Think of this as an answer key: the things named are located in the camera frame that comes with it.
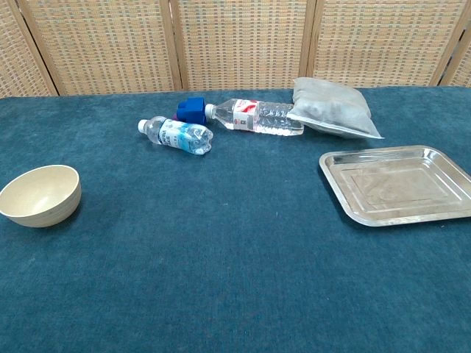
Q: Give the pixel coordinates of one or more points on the woven folding screen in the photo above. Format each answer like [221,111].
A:
[235,44]

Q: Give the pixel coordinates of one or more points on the small blue label water bottle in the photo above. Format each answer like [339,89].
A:
[178,135]

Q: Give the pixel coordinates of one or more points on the white bowl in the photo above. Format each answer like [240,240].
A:
[40,195]

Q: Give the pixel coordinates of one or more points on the grey pouch bag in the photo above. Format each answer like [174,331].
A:
[331,108]

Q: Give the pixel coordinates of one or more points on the blue table cloth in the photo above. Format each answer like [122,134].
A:
[221,239]

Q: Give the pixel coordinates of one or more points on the large red label water bottle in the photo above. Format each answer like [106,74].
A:
[257,115]

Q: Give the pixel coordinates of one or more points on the blue plastic block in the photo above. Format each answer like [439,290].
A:
[192,109]

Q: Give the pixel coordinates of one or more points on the silver metal tray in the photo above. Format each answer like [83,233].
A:
[397,184]

